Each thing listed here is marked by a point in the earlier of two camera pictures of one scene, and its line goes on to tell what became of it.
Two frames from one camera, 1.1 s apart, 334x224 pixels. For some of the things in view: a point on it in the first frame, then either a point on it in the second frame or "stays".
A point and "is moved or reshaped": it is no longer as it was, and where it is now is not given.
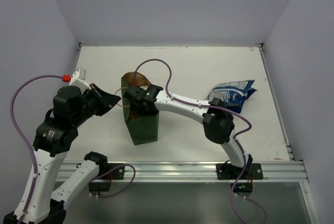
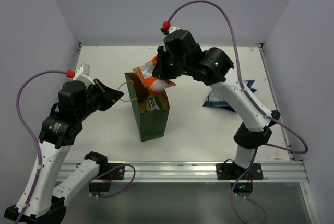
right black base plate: x=242 y=177 stays
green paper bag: x=143 y=125 is moved or reshaped
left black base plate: x=107 y=172 stays
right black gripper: x=134 y=94 -> x=162 y=65
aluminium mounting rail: x=273 y=170 stays
